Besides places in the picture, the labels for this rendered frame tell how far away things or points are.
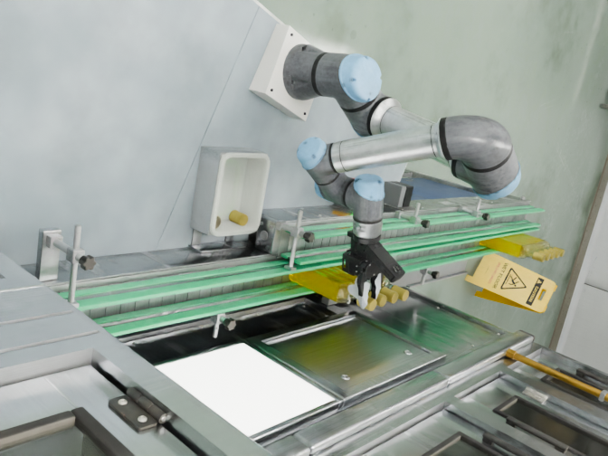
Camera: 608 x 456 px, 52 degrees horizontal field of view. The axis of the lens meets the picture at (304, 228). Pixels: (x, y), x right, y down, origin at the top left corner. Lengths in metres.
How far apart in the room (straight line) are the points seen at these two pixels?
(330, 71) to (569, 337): 6.46
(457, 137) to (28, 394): 1.00
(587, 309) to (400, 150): 6.37
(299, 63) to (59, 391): 1.19
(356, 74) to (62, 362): 1.09
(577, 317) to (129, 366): 7.18
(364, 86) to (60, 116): 0.73
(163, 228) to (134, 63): 0.42
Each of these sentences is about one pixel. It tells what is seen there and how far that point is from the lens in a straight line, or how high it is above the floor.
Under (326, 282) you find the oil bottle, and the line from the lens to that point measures 1.75.
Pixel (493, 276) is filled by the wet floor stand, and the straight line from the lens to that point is 5.09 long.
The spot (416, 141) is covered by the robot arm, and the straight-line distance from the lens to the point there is 1.42.
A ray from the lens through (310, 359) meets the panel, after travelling 1.62.
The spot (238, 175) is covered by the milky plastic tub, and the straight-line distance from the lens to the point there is 1.73.
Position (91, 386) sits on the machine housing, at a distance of 0.73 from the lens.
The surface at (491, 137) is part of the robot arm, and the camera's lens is 1.40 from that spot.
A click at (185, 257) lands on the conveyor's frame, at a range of 1.62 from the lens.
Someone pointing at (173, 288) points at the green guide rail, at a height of 0.95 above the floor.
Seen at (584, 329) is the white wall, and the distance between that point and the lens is 7.74.
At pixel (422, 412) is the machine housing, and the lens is 1.56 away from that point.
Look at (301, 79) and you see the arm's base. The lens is 1.70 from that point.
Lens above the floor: 2.01
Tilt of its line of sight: 38 degrees down
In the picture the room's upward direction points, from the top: 112 degrees clockwise
